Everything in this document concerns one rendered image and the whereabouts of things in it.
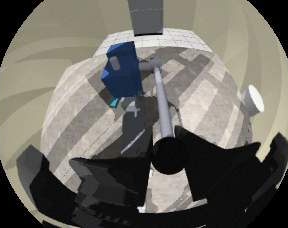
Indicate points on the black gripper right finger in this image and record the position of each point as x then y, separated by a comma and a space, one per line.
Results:
207, 163

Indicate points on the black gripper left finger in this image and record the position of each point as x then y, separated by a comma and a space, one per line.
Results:
128, 171

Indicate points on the light blue rectangular block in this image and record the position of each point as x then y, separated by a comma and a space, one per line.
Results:
113, 101

